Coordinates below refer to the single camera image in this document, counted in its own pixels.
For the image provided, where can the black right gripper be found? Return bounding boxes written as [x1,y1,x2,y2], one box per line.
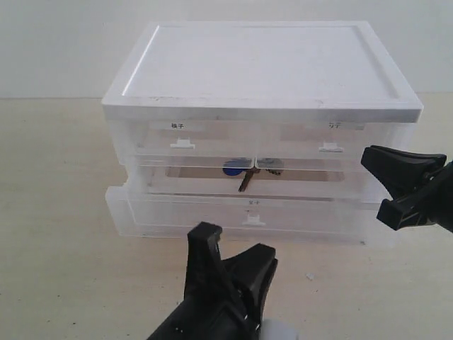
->
[361,145,452,232]

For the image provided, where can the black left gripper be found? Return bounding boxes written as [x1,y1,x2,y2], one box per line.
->
[148,222,278,340]

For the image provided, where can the keys with blue fob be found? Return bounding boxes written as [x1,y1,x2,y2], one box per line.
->
[222,157,285,194]

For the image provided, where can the top right small drawer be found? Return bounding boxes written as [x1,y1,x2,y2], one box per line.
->
[255,122,369,171]

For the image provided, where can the small drawer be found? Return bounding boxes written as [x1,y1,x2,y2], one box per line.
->
[133,120,259,169]
[255,122,369,171]

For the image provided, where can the top left small drawer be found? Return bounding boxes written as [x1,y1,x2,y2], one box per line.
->
[133,120,259,169]

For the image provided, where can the white translucent drawer cabinet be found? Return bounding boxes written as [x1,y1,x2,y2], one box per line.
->
[101,20,424,245]

